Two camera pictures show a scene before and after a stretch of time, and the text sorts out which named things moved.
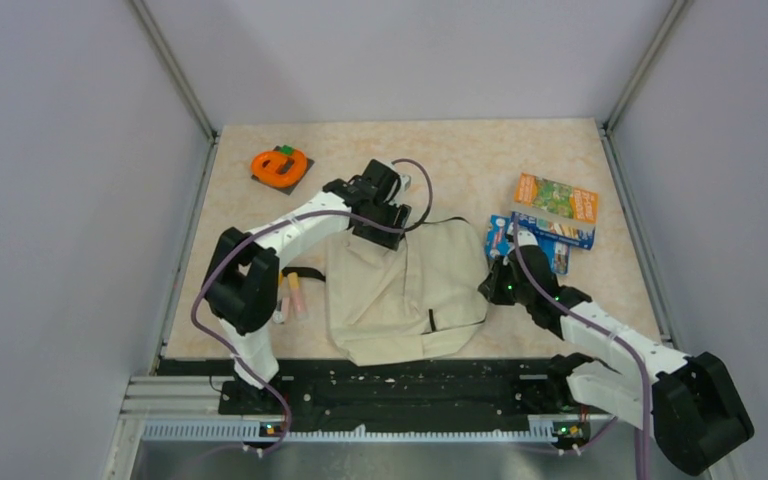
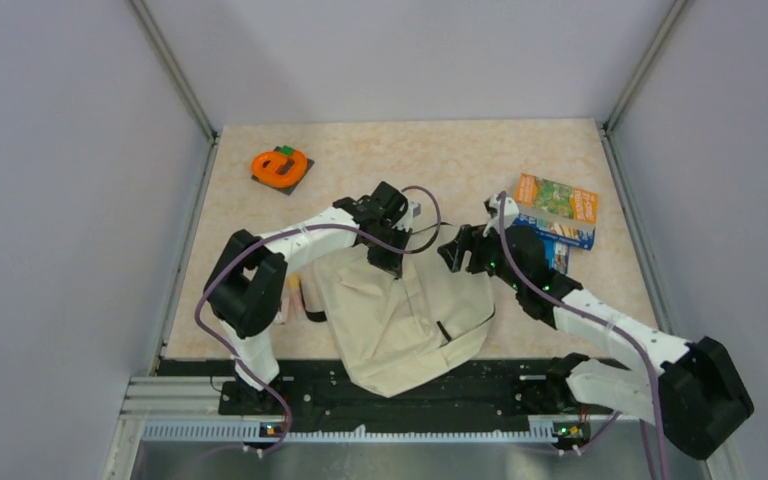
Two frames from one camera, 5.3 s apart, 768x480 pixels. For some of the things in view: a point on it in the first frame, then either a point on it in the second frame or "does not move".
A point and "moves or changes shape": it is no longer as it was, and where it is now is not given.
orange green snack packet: (540, 197) does not move
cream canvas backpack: (415, 304) moves or changes shape
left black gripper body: (377, 235) to (382, 257)
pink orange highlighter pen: (293, 281) does not move
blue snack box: (554, 236) does not move
